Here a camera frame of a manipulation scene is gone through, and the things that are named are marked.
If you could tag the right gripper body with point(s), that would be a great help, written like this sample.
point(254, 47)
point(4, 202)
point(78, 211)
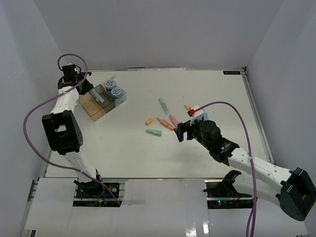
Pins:
point(195, 131)

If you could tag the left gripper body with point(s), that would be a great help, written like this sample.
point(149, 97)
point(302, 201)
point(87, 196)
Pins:
point(80, 78)

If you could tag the blue lidded jar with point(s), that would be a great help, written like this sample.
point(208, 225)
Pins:
point(109, 84)
point(116, 92)

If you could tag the green capped highlighter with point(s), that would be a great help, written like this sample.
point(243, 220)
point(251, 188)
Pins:
point(164, 106)

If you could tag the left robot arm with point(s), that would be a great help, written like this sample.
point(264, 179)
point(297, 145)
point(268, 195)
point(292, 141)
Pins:
point(62, 130)

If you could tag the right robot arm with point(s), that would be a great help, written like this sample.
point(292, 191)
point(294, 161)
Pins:
point(291, 190)

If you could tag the pink transparent highlighter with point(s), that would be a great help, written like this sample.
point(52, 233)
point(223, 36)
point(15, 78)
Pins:
point(173, 120)

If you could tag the blue transparent highlighter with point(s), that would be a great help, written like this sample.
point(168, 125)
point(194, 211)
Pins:
point(205, 117)

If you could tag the orange transparent highlighter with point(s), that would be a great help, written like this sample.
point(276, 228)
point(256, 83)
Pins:
point(166, 124)

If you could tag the green transparent highlighter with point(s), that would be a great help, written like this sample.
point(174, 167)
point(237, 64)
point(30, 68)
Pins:
point(154, 132)

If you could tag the orange transparent tray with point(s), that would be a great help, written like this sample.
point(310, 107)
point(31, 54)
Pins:
point(91, 106)

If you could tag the grey transparent tray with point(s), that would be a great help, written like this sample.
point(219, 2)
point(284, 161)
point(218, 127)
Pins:
point(102, 97)

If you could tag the clear transparent tray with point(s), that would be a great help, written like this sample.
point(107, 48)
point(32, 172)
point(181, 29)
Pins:
point(120, 100)

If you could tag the orange highlighter cap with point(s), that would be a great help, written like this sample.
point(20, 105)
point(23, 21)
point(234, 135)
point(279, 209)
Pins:
point(149, 121)

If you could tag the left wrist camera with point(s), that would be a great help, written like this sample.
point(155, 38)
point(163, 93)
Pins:
point(70, 67)

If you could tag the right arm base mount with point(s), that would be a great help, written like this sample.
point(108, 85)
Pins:
point(224, 188)

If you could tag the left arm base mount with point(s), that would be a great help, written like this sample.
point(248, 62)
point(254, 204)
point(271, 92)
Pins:
point(93, 191)

